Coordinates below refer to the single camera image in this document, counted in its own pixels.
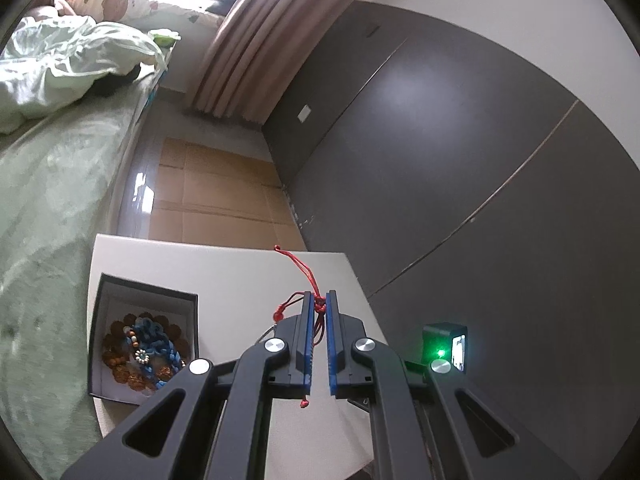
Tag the green tissue packet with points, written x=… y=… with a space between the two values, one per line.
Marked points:
x=165 y=35

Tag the bed with green sheet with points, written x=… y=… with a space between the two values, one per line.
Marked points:
x=60 y=210

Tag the pink curtain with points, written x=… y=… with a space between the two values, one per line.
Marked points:
x=250 y=60

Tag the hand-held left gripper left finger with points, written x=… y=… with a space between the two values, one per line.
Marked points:
x=307 y=340

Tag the printed windowsill cushion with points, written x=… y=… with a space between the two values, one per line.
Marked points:
x=200 y=12

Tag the white wall outlet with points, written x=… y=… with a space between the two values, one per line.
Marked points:
x=304 y=113

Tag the flat brown cardboard sheet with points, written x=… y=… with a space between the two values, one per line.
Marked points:
x=220 y=195

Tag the pale green duvet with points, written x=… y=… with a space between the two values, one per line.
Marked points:
x=65 y=60

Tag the thin silver bangle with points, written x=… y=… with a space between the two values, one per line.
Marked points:
x=265 y=335

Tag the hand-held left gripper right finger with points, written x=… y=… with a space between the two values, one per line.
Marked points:
x=331 y=340

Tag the black item on bed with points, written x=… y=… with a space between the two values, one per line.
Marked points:
x=117 y=82

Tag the black cardboard box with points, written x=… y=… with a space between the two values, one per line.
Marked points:
x=145 y=290

